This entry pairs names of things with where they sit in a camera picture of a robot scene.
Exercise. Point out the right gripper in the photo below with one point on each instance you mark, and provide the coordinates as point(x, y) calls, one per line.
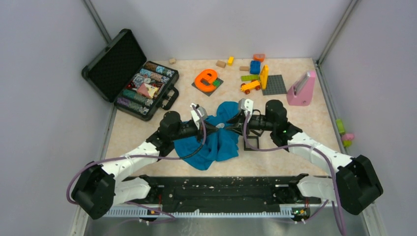
point(238, 123)

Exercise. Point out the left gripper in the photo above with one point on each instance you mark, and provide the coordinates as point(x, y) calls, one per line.
point(199, 135)

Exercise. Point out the blue garment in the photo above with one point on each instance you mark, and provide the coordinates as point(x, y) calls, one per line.
point(221, 145)

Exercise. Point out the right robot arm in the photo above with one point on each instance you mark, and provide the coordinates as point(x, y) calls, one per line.
point(352, 183)

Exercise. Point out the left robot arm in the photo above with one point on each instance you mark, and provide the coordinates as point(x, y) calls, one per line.
point(100, 185)

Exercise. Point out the yellow toy car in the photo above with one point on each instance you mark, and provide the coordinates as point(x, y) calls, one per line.
point(247, 88)

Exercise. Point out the small green brick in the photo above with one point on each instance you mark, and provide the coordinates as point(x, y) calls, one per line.
point(216, 83)

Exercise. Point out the orange letter e toy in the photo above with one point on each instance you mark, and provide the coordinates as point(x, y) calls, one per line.
point(204, 80)

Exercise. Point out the green flat brick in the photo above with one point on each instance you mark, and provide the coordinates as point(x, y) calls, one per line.
point(249, 78)

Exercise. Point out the wooden block by blue brick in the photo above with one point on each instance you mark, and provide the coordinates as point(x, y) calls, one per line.
point(244, 68)

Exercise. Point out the yellow tall brick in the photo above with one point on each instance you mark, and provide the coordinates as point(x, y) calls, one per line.
point(263, 76)

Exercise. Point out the blue brick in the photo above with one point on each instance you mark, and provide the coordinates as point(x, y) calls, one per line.
point(255, 67)

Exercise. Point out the wooden block centre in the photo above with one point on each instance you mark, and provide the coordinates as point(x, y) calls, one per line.
point(221, 64)

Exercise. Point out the small yellow brick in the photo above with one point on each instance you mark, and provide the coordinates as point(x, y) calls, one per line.
point(230, 61)

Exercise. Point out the orange curved brick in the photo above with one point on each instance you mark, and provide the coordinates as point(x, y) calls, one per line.
point(259, 57)

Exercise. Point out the pink stand with tablet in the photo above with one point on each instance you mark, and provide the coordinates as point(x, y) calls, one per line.
point(301, 92)

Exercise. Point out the black poker chip case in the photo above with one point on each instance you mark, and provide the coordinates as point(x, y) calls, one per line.
point(123, 76)

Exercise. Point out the green pink toy outside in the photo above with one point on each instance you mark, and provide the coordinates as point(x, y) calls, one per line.
point(346, 138)

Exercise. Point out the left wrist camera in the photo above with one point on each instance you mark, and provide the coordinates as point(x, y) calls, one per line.
point(198, 115)

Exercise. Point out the black square frame upper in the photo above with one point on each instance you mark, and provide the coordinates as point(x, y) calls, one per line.
point(258, 133)

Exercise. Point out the black square frame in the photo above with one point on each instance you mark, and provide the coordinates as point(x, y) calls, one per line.
point(258, 133)
point(251, 143)

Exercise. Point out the black square frame lower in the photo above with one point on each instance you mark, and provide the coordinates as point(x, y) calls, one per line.
point(251, 143)

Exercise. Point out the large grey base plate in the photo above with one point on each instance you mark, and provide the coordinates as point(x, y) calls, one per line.
point(275, 86)

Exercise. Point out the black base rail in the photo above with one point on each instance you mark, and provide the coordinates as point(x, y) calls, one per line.
point(223, 194)

